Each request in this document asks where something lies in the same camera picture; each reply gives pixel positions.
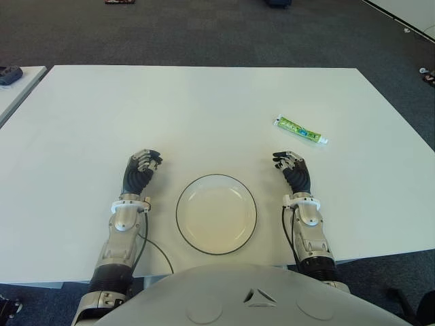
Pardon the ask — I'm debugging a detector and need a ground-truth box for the grey robot torso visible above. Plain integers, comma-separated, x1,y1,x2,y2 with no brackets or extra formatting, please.
90,263,413,326

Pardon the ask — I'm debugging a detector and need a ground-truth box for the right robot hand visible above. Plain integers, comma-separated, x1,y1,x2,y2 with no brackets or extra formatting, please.
271,149,314,197

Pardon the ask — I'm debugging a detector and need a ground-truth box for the dark blue controller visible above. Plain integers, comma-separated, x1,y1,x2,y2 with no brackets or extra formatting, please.
0,66,24,86

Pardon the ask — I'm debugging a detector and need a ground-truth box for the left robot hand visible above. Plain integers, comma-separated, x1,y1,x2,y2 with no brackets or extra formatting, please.
120,148,164,198

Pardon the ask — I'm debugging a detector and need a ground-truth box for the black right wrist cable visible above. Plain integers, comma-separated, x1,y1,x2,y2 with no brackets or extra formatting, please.
281,205,302,272

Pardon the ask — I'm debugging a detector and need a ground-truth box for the black chair leg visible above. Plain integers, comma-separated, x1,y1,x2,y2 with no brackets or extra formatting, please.
386,287,435,326

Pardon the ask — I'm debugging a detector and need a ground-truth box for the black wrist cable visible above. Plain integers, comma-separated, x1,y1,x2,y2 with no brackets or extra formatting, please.
135,209,175,274
281,205,302,272

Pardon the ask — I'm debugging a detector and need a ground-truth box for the black wheeled base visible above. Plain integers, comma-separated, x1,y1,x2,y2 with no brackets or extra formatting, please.
0,292,24,321

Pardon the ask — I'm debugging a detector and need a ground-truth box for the white table leg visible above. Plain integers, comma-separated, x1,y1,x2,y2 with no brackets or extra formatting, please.
141,275,168,290

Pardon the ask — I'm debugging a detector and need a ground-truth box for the white floor platform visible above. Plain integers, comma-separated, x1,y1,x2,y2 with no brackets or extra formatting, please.
360,0,435,34

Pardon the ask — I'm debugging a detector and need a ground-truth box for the green toothpaste tube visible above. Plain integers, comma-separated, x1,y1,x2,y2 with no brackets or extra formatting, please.
273,114,330,145

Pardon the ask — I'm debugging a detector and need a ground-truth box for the white side table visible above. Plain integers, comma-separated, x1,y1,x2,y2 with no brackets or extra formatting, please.
0,65,48,128

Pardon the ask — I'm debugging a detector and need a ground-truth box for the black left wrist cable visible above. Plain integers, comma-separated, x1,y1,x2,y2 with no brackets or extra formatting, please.
135,209,175,274

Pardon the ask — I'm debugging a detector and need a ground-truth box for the dark blue floor item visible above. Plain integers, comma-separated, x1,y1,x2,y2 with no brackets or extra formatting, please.
264,0,294,10

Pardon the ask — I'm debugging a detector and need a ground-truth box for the white plate with dark rim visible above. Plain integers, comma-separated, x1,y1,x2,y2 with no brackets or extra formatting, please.
175,173,258,256

